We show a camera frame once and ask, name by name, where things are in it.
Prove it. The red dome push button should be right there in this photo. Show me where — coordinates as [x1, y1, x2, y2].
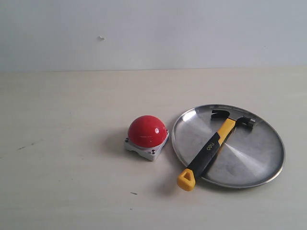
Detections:
[124, 115, 169, 161]

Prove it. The round stainless steel plate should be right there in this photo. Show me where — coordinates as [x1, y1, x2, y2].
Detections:
[171, 104, 285, 189]

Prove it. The yellow black claw hammer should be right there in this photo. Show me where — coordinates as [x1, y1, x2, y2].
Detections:
[177, 109, 256, 191]

